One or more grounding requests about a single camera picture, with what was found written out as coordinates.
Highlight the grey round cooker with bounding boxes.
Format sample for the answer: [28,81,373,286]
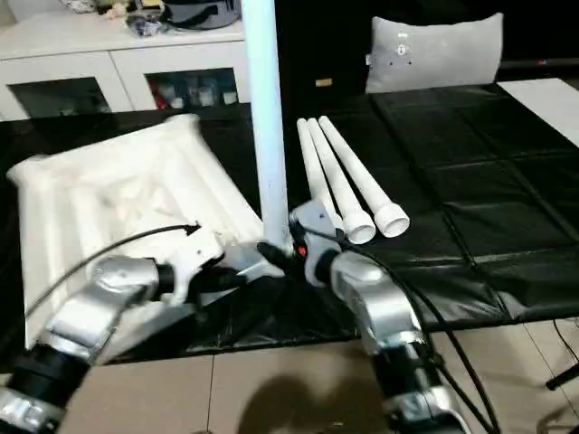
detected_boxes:
[161,0,242,32]

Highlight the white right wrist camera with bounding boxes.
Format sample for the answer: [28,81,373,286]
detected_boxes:
[289,201,346,289]

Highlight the black television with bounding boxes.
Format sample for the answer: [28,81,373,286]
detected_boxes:
[498,56,579,83]

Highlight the black work mat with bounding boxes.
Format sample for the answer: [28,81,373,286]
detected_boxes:
[0,83,579,363]

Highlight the grey cushion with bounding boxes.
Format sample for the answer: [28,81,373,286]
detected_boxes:
[365,12,505,95]

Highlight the white plastic table top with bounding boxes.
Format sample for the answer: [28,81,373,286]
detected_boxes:
[6,112,291,354]

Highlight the thin floor cables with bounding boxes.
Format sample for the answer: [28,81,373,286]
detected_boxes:
[550,316,579,363]

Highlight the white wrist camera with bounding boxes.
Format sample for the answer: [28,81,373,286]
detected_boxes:
[289,201,346,289]
[169,231,227,305]

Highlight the white plastic table leg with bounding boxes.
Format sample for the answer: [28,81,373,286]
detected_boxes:
[318,115,412,239]
[307,117,377,246]
[296,118,346,232]
[241,0,291,257]

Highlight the white flat board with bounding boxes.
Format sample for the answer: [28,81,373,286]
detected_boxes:
[496,77,579,149]

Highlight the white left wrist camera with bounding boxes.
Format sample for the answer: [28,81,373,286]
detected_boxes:
[169,231,227,305]

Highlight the white glass-door cabinet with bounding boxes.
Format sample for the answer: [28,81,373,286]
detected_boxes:
[0,8,254,122]

